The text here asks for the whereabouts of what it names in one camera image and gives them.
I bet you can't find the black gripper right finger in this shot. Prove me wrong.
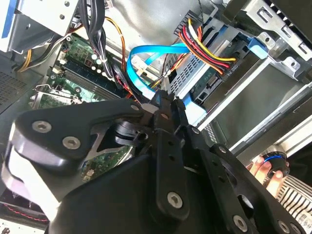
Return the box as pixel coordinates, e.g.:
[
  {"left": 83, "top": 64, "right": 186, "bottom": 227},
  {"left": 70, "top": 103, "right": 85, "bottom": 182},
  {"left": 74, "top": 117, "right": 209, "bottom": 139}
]
[{"left": 172, "top": 97, "right": 308, "bottom": 234}]

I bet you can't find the coloured disk power wire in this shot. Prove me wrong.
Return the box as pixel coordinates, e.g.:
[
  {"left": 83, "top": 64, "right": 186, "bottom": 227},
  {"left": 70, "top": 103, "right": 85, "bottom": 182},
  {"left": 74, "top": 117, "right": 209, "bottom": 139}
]
[{"left": 174, "top": 17, "right": 238, "bottom": 77}]

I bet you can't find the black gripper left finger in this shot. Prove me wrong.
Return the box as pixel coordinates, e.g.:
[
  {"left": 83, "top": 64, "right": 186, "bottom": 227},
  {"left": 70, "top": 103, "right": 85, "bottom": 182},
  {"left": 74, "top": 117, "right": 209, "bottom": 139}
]
[{"left": 1, "top": 92, "right": 191, "bottom": 221}]

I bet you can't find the hard disk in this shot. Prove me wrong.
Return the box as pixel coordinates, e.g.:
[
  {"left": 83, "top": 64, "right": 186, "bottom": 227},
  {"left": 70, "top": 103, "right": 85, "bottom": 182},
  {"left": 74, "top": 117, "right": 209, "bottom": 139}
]
[{"left": 168, "top": 26, "right": 269, "bottom": 121}]

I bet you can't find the blue disk wire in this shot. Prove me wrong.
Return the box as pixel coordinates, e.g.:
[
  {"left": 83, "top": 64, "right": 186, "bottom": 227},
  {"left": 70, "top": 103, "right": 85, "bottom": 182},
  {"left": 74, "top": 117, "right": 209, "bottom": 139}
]
[{"left": 126, "top": 43, "right": 190, "bottom": 108}]

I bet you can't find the round black tool blue ring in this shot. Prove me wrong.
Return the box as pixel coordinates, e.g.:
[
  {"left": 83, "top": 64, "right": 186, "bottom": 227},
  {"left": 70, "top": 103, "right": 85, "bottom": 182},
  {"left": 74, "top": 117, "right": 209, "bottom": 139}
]
[{"left": 262, "top": 146, "right": 291, "bottom": 180}]

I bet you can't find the person's hand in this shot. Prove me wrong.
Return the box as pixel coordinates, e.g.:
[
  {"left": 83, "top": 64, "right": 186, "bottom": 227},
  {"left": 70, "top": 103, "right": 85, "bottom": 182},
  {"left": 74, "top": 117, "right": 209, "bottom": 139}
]
[{"left": 246, "top": 156, "right": 285, "bottom": 198}]

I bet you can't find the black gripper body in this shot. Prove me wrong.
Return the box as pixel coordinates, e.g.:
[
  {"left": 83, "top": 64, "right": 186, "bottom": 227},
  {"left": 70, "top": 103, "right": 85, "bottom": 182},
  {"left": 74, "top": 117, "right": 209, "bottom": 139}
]
[{"left": 48, "top": 123, "right": 230, "bottom": 234}]

